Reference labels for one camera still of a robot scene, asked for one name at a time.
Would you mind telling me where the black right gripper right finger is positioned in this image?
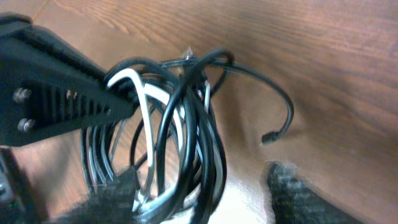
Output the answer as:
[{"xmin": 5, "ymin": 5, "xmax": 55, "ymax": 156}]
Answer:
[{"xmin": 266, "ymin": 162, "xmax": 361, "ymax": 224}]

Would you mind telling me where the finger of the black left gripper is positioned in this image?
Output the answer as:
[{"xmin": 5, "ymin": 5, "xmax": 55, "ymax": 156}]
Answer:
[{"xmin": 1, "ymin": 12, "xmax": 136, "ymax": 146}]

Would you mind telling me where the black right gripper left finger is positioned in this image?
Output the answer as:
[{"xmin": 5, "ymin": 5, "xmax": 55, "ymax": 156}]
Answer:
[{"xmin": 48, "ymin": 167, "xmax": 137, "ymax": 224}]

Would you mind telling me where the black cable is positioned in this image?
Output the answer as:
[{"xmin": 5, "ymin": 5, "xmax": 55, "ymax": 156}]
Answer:
[{"xmin": 80, "ymin": 47, "xmax": 295, "ymax": 224}]

